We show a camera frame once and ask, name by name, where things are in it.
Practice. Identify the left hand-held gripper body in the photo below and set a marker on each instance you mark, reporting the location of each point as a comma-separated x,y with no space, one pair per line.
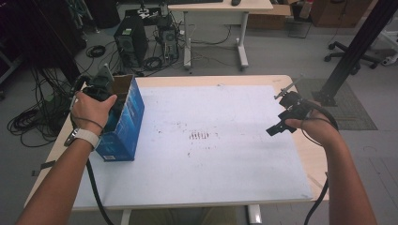
100,86

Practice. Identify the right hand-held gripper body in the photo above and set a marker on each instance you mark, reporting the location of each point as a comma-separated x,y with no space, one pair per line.
295,106

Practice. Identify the blue cardboard box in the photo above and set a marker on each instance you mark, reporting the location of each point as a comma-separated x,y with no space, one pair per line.
125,137

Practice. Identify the person's left hand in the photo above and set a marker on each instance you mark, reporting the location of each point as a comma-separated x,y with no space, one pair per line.
90,111

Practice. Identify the person's right hand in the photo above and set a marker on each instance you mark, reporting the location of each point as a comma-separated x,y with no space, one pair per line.
319,128

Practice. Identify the white band wristwatch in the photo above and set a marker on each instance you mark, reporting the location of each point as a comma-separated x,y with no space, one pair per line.
86,136

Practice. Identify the large black computer tower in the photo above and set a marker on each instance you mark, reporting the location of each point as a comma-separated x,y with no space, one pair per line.
130,40

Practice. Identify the dark floor mat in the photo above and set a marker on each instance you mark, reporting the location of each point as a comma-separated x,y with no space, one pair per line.
356,112

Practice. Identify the black office chair base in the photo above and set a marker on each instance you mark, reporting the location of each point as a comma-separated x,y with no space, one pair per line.
341,54

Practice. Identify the white table mat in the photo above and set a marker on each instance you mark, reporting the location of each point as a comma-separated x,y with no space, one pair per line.
219,156

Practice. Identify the small black computer tower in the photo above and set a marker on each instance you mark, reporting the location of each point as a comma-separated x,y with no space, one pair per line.
169,42

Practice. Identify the black tape strip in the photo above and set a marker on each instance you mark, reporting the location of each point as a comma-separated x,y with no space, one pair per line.
47,166

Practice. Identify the open brown cardboard box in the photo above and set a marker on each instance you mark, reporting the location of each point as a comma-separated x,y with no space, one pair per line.
269,18

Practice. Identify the wooden cabinet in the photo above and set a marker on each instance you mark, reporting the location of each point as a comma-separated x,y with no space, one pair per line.
338,12

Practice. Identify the black computer mouse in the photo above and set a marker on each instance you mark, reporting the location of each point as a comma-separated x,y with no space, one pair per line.
236,2

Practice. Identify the white desk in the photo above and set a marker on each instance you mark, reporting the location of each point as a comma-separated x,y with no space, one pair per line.
219,6

